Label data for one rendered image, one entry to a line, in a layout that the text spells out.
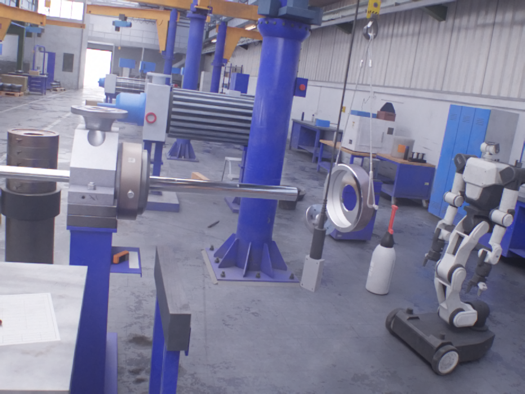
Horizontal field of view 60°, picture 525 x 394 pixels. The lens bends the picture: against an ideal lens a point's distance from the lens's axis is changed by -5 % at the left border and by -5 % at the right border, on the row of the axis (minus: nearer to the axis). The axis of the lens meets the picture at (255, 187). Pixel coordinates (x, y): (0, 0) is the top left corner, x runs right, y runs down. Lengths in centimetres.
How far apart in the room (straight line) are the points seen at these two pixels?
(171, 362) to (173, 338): 16
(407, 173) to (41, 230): 597
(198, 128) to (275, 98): 211
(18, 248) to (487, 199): 328
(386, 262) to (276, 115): 156
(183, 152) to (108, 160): 736
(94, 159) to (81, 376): 98
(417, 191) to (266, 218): 461
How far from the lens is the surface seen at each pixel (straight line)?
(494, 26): 809
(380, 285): 430
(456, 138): 733
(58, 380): 127
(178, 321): 160
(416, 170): 821
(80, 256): 209
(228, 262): 421
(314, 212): 287
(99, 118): 222
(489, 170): 321
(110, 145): 216
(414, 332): 344
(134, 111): 584
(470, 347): 352
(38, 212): 369
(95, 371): 235
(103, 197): 199
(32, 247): 381
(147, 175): 220
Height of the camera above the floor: 161
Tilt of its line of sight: 12 degrees down
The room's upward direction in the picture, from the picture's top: 8 degrees clockwise
